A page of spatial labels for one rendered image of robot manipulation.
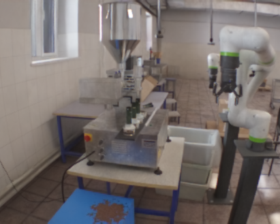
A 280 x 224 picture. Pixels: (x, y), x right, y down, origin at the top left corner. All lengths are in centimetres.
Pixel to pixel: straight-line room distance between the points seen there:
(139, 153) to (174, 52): 1041
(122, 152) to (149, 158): 17
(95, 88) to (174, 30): 1044
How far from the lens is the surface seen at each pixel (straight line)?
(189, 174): 234
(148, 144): 141
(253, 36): 101
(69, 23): 397
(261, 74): 213
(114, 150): 149
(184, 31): 1170
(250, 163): 158
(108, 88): 140
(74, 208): 148
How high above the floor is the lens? 153
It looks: 16 degrees down
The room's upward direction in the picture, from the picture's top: straight up
